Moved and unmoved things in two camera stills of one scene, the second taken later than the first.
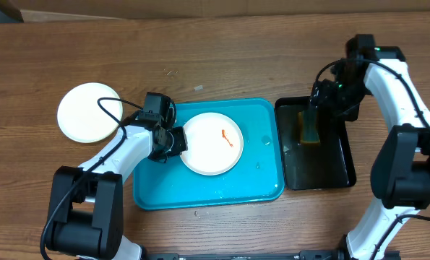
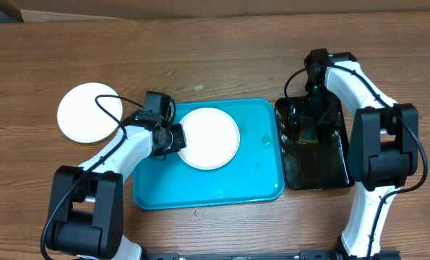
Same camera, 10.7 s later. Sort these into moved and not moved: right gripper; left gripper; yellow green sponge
Moved: right gripper
Not moved: left gripper; yellow green sponge
